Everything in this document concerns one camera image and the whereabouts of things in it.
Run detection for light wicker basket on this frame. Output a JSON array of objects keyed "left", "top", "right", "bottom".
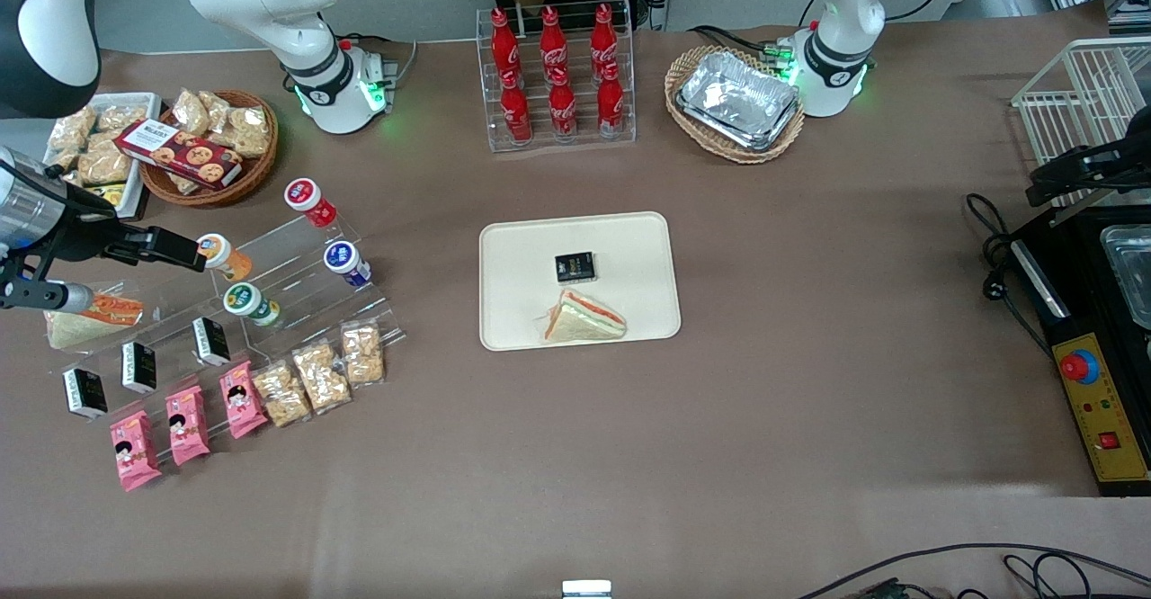
[{"left": 664, "top": 45, "right": 807, "bottom": 165}]

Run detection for brown wicker basket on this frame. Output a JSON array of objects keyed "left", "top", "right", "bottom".
[{"left": 138, "top": 88, "right": 281, "bottom": 209}]

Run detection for pink snack packet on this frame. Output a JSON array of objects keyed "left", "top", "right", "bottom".
[
  {"left": 219, "top": 360, "right": 270, "bottom": 441},
  {"left": 165, "top": 384, "right": 212, "bottom": 468},
  {"left": 109, "top": 409, "right": 164, "bottom": 493}
]

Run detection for small black box gold print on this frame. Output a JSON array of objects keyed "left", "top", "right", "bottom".
[{"left": 554, "top": 251, "right": 597, "bottom": 284}]

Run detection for wrapped triangle sandwich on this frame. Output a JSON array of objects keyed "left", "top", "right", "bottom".
[
  {"left": 44, "top": 286, "right": 146, "bottom": 352},
  {"left": 541, "top": 288, "right": 629, "bottom": 344}
]

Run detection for red emergency stop button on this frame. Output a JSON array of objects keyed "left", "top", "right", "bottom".
[{"left": 1058, "top": 349, "right": 1101, "bottom": 387}]

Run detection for blue gum bottle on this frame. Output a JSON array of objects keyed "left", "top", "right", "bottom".
[{"left": 323, "top": 240, "right": 373, "bottom": 290}]

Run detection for green gum bottle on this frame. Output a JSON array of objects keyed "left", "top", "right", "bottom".
[{"left": 222, "top": 282, "right": 282, "bottom": 328}]

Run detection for black machine with yellow panel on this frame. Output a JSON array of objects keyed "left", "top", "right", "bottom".
[{"left": 1005, "top": 207, "right": 1151, "bottom": 499}]

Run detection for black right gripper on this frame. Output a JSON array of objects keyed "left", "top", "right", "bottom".
[{"left": 0, "top": 187, "right": 210, "bottom": 308}]

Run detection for red cola bottle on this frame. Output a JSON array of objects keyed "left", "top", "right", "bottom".
[
  {"left": 596, "top": 63, "right": 627, "bottom": 138},
  {"left": 548, "top": 69, "right": 579, "bottom": 140},
  {"left": 499, "top": 72, "right": 534, "bottom": 144},
  {"left": 589, "top": 3, "right": 620, "bottom": 78},
  {"left": 489, "top": 7, "right": 523, "bottom": 89},
  {"left": 539, "top": 5, "right": 570, "bottom": 84}
]

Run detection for black power cable with plug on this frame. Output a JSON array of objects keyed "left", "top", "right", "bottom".
[{"left": 965, "top": 192, "right": 1055, "bottom": 359}]

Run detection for black cables at arm base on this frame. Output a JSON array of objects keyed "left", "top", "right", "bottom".
[{"left": 689, "top": 23, "right": 794, "bottom": 67}]

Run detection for black floor cables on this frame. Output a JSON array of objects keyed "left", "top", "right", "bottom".
[{"left": 794, "top": 541, "right": 1151, "bottom": 599}]

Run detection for clear bag of biscuits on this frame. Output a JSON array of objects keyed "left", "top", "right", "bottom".
[
  {"left": 339, "top": 319, "right": 388, "bottom": 389},
  {"left": 251, "top": 360, "right": 314, "bottom": 429},
  {"left": 291, "top": 339, "right": 354, "bottom": 416}
]

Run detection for orange gum bottle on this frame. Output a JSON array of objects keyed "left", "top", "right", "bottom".
[{"left": 195, "top": 232, "right": 255, "bottom": 283}]

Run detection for clear acrylic stepped shelf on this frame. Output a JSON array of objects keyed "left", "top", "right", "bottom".
[{"left": 52, "top": 212, "right": 407, "bottom": 422}]

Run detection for red cookie box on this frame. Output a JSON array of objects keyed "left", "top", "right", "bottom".
[{"left": 113, "top": 119, "right": 245, "bottom": 192}]

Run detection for red gum bottle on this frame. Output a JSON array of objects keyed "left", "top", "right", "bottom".
[{"left": 283, "top": 177, "right": 339, "bottom": 230}]

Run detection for stacked foil trays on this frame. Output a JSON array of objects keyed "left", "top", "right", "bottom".
[{"left": 675, "top": 49, "right": 802, "bottom": 153}]

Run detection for white rectangular dish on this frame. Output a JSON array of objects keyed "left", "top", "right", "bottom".
[{"left": 41, "top": 92, "right": 164, "bottom": 221}]

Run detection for clear acrylic bottle rack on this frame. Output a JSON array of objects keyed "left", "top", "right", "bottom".
[{"left": 476, "top": 0, "right": 638, "bottom": 153}]

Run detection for black white carton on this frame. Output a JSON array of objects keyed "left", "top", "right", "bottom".
[
  {"left": 120, "top": 340, "right": 159, "bottom": 395},
  {"left": 191, "top": 316, "right": 233, "bottom": 368},
  {"left": 62, "top": 366, "right": 110, "bottom": 421}
]

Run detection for cream plastic tray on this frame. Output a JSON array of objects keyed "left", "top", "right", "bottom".
[{"left": 478, "top": 211, "right": 683, "bottom": 352}]

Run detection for white wire basket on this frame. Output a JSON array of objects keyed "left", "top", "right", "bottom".
[{"left": 1011, "top": 36, "right": 1151, "bottom": 211}]

